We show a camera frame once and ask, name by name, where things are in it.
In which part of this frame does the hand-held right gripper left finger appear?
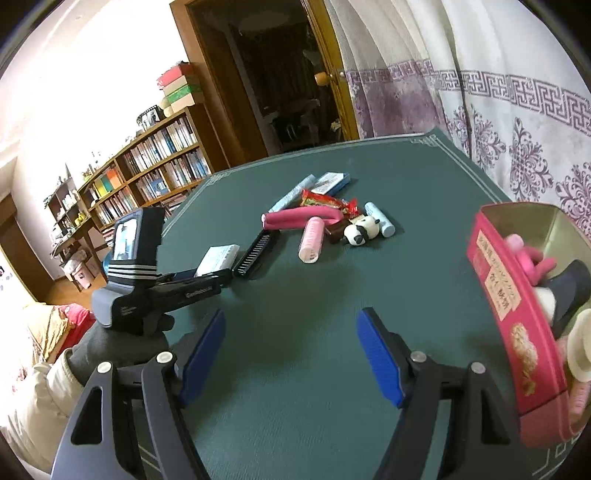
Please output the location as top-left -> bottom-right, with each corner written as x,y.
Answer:
51,308 -> 227,480

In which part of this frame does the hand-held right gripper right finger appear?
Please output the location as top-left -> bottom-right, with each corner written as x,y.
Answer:
356,307 -> 550,480

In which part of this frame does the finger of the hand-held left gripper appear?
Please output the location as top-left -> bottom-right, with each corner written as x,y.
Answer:
159,269 -> 234,289

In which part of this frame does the white tissue packet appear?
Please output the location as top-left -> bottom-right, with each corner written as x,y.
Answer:
194,244 -> 241,278

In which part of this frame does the pink bendy foam roller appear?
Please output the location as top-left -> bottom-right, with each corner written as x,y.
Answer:
261,205 -> 345,230

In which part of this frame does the long light blue tube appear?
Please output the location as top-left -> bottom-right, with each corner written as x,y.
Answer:
268,174 -> 315,214

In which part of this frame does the panda toy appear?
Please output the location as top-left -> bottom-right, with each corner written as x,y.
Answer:
342,216 -> 380,247

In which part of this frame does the red candy wrapper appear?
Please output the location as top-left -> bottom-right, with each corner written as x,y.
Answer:
300,189 -> 360,217

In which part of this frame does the short light blue tube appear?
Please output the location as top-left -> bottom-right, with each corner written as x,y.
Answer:
364,202 -> 395,237

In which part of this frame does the pink tin box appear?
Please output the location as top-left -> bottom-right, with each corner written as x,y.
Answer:
465,202 -> 591,449

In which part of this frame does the pink comb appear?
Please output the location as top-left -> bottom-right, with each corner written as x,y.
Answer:
504,234 -> 558,283

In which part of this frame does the white tape roll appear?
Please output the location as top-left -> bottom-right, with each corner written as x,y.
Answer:
561,308 -> 591,381

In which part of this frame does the person's left hand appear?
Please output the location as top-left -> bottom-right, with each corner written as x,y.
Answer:
69,324 -> 170,384

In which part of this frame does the black comb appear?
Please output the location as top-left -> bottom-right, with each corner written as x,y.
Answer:
233,229 -> 281,280

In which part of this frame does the green desk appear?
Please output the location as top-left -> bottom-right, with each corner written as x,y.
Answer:
131,129 -> 568,480

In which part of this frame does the pink yellow printed blanket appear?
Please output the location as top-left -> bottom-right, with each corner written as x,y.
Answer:
0,302 -> 95,370

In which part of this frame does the small wooden display shelf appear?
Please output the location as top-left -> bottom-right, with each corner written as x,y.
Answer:
44,164 -> 100,241

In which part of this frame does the brown chocolate piece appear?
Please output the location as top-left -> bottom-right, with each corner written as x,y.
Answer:
325,217 -> 365,243

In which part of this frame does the blue white small box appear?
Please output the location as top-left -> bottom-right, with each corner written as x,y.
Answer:
310,172 -> 350,195

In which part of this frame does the beige box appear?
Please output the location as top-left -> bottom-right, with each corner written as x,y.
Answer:
163,95 -> 207,117

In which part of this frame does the green box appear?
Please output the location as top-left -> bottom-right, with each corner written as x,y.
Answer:
164,85 -> 205,109

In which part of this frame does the black pouch in tin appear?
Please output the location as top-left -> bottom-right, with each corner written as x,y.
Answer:
538,259 -> 591,337

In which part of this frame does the yellow wooden door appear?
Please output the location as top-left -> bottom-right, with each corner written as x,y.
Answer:
302,0 -> 361,141

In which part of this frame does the white curtain purple pattern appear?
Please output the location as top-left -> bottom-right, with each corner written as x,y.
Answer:
323,0 -> 591,222

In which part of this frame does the picture frame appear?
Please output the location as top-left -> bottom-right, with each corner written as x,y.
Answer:
137,105 -> 163,129

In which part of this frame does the brown wooden door frame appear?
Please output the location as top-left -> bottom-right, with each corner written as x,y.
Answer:
170,0 -> 273,174

